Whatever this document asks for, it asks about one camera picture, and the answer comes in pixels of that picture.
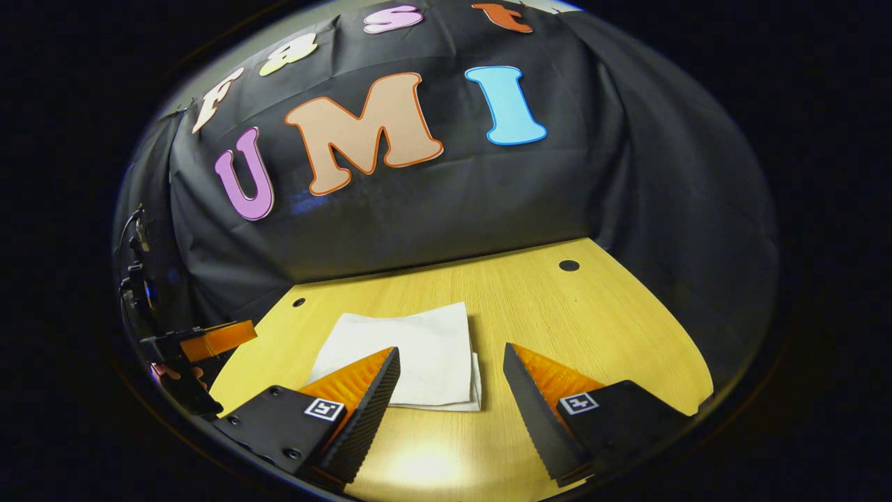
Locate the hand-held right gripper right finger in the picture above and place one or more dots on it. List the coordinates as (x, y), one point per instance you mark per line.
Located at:
(536, 418)

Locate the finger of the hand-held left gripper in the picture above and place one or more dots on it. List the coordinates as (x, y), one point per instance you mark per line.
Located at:
(219, 338)

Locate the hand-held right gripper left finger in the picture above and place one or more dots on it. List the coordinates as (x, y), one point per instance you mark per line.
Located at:
(366, 418)

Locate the white jeans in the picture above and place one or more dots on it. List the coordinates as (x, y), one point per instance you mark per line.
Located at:
(418, 355)

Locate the black backdrop cloth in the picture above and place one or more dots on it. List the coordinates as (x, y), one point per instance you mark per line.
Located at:
(453, 202)

